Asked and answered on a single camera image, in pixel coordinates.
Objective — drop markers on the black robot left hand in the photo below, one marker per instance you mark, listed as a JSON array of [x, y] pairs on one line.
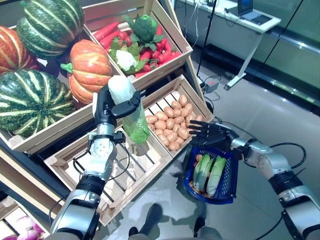
[[105, 110]]

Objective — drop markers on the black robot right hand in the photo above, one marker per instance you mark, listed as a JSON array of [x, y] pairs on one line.
[[215, 135]]

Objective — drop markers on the napa cabbage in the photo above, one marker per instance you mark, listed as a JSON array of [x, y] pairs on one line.
[[122, 87], [202, 170], [216, 175]]

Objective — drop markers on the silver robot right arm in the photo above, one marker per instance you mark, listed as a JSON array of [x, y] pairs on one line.
[[262, 155]]

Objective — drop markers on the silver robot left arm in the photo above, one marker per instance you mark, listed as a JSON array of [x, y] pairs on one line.
[[100, 150]]

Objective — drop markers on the blue plastic shopping basket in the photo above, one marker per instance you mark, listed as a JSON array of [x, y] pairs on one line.
[[230, 175]]

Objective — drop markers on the orange round fruit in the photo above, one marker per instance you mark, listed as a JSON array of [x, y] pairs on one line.
[[198, 157]]

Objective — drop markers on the brown potato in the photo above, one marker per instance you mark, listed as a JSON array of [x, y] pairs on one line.
[[183, 100], [183, 133], [168, 111], [160, 124], [188, 108], [158, 132], [177, 113], [190, 118], [201, 193], [176, 105], [170, 123], [173, 145], [163, 139], [151, 119], [161, 115], [172, 136]]

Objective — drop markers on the wooden crate of potatoes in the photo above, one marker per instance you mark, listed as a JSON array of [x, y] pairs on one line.
[[197, 97]]

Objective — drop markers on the small orange pumpkin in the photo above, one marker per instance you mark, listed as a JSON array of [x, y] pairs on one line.
[[87, 70]]

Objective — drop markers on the wooden crate of pumpkins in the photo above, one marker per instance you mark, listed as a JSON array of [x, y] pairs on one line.
[[62, 126]]

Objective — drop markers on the grey box with red button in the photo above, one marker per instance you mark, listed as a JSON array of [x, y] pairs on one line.
[[212, 83]]

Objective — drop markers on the white cauliflower with leaves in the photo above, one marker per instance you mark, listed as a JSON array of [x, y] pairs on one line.
[[125, 58]]

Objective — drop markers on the red orange carrot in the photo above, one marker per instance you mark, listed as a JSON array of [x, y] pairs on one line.
[[147, 53], [110, 39], [167, 57], [106, 30]]

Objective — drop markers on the green striped pumpkin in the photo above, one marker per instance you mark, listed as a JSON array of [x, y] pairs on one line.
[[50, 25], [30, 100]]

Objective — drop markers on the white desk leg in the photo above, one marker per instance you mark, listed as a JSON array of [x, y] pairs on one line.
[[246, 62]]

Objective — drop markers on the wide slatted wooden crate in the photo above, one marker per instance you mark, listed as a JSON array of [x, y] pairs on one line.
[[140, 190]]

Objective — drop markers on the green broccoli head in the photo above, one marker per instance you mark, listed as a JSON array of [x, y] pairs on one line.
[[145, 28]]

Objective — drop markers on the robot right leg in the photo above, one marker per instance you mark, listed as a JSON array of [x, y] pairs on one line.
[[200, 225]]

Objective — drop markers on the black stand pole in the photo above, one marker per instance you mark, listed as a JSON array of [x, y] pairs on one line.
[[206, 37]]

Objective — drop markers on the wooden crate of carrots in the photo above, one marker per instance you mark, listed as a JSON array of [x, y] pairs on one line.
[[172, 30]]

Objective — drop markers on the large orange pumpkin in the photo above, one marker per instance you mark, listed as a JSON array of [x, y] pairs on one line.
[[12, 50]]

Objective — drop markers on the white desk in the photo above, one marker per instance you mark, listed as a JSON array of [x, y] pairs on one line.
[[240, 21]]

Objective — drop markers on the open laptop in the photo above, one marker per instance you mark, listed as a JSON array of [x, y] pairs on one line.
[[257, 18]]

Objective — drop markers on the purple onion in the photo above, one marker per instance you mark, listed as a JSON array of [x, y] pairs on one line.
[[28, 235], [37, 227]]

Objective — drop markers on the pale pink onion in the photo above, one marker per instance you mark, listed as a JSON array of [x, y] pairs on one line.
[[25, 222]]

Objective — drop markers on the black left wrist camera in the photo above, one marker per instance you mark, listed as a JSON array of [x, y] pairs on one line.
[[118, 137]]

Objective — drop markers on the wooden display shelf frame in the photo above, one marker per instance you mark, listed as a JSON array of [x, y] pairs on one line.
[[193, 75]]

